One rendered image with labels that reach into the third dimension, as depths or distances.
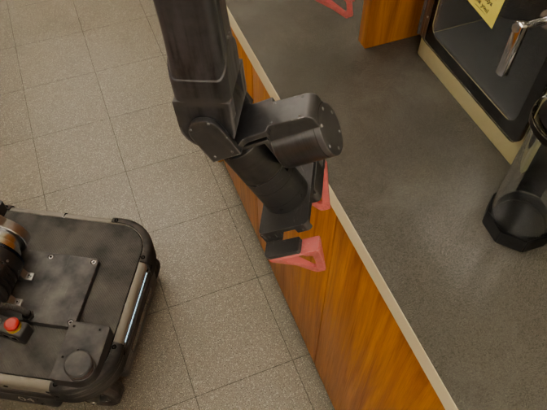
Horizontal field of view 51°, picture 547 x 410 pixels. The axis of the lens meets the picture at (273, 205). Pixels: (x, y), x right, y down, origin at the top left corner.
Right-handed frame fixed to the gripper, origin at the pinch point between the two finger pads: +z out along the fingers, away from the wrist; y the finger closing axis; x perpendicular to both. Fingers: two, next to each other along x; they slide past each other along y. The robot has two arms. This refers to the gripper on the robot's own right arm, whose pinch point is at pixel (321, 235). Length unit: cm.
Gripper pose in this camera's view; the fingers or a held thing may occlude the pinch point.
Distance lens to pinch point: 75.1
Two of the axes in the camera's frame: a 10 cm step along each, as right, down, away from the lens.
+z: 5.0, 5.7, 6.5
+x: -8.6, 2.2, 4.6
